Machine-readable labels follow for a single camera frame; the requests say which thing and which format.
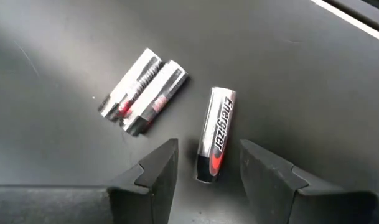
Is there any black table edge frame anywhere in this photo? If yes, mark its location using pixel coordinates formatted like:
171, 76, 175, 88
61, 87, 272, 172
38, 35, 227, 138
310, 0, 379, 46

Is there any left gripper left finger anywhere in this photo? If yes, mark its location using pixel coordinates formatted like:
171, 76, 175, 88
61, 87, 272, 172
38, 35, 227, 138
0, 138, 179, 224

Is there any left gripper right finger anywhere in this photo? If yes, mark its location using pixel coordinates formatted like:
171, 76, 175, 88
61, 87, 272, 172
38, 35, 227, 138
240, 139, 379, 224

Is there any silver battery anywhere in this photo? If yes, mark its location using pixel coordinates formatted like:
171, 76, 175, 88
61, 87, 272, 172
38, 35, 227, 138
194, 86, 237, 184
97, 47, 163, 123
119, 59, 189, 138

